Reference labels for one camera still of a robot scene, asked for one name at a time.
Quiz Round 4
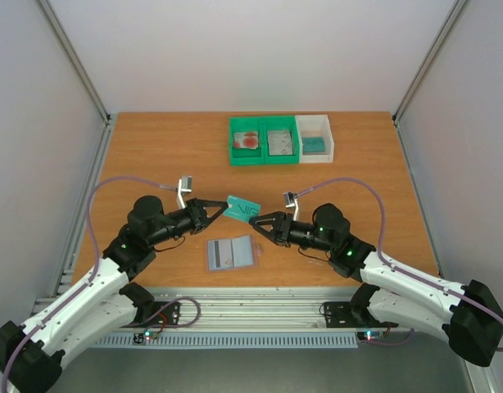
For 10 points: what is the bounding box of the right aluminium corner post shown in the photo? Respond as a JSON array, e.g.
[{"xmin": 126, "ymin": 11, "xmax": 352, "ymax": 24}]
[{"xmin": 392, "ymin": 0, "xmax": 470, "ymax": 126}]

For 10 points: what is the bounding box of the white bin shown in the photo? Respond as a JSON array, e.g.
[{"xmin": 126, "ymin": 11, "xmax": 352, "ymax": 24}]
[{"xmin": 295, "ymin": 114, "xmax": 334, "ymax": 164}]

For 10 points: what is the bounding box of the left circuit board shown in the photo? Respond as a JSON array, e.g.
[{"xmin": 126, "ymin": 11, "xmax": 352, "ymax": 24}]
[{"xmin": 132, "ymin": 331, "xmax": 160, "ymax": 346}]

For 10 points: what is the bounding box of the teal card in bin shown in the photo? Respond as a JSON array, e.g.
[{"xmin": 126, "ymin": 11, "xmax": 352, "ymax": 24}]
[{"xmin": 302, "ymin": 137, "xmax": 326, "ymax": 155}]

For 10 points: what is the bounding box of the red patterned card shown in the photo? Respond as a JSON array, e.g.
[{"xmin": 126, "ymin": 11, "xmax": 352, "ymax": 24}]
[{"xmin": 232, "ymin": 131, "xmax": 260, "ymax": 150}]

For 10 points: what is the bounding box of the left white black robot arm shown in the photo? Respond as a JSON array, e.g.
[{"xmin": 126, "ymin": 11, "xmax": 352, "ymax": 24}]
[{"xmin": 0, "ymin": 196, "xmax": 228, "ymax": 392}]

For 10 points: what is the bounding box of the card with magnetic stripe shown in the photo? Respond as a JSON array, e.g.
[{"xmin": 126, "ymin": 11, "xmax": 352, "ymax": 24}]
[{"xmin": 207, "ymin": 239, "xmax": 234, "ymax": 271}]

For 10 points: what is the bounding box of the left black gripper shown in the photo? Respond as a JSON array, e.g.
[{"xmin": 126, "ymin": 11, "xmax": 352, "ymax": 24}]
[{"xmin": 149, "ymin": 198, "xmax": 229, "ymax": 246}]

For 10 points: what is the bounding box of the green bin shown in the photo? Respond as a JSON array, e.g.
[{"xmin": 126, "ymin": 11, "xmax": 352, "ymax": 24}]
[
  {"xmin": 229, "ymin": 116, "xmax": 265, "ymax": 166},
  {"xmin": 261, "ymin": 115, "xmax": 300, "ymax": 165}
]

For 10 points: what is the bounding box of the middle green bin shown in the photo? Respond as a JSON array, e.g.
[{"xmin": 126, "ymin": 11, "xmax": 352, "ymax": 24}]
[{"xmin": 261, "ymin": 115, "xmax": 300, "ymax": 165}]

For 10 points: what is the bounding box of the grey slotted cable duct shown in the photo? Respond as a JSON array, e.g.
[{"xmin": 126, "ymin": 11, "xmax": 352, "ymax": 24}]
[{"xmin": 93, "ymin": 332, "xmax": 358, "ymax": 350}]

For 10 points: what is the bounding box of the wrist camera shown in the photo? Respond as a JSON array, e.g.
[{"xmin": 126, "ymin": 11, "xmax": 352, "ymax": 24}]
[
  {"xmin": 176, "ymin": 175, "xmax": 193, "ymax": 209},
  {"xmin": 283, "ymin": 192, "xmax": 300, "ymax": 221}
]

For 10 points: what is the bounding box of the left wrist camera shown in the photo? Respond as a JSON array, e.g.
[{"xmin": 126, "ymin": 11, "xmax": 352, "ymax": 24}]
[{"xmin": 176, "ymin": 175, "xmax": 193, "ymax": 209}]

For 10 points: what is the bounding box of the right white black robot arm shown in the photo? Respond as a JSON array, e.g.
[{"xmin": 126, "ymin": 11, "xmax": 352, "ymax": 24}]
[{"xmin": 249, "ymin": 203, "xmax": 503, "ymax": 367}]

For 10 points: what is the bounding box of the right circuit board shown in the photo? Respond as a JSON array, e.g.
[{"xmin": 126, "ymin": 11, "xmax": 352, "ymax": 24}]
[{"xmin": 357, "ymin": 330, "xmax": 389, "ymax": 341}]

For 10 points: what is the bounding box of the teal card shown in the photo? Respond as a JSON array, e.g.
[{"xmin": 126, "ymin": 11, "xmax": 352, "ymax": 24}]
[
  {"xmin": 302, "ymin": 137, "xmax": 326, "ymax": 155},
  {"xmin": 224, "ymin": 195, "xmax": 261, "ymax": 224}
]

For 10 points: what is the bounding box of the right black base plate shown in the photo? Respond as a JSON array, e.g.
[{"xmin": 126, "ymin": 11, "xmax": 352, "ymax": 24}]
[{"xmin": 319, "ymin": 301, "xmax": 398, "ymax": 329}]

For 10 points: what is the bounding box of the white floral VIP card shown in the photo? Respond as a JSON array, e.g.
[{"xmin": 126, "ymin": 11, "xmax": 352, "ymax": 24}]
[{"xmin": 267, "ymin": 129, "xmax": 295, "ymax": 156}]

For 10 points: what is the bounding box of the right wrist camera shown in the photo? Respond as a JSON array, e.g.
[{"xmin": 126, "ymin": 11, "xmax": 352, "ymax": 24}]
[{"xmin": 283, "ymin": 192, "xmax": 300, "ymax": 221}]

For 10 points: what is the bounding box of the left green bin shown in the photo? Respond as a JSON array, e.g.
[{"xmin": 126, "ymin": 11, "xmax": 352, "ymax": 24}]
[{"xmin": 229, "ymin": 116, "xmax": 265, "ymax": 166}]

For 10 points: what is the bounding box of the aluminium corner post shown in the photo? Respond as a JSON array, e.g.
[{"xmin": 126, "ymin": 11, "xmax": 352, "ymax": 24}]
[
  {"xmin": 36, "ymin": 0, "xmax": 111, "ymax": 124},
  {"xmin": 392, "ymin": 0, "xmax": 470, "ymax": 126}
]

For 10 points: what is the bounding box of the left aluminium corner post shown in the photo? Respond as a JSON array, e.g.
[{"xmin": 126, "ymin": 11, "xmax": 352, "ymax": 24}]
[{"xmin": 36, "ymin": 0, "xmax": 111, "ymax": 124}]

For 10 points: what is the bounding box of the circuit board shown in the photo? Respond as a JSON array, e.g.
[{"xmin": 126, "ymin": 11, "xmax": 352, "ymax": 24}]
[
  {"xmin": 132, "ymin": 331, "xmax": 160, "ymax": 346},
  {"xmin": 357, "ymin": 330, "xmax": 389, "ymax": 341}
]

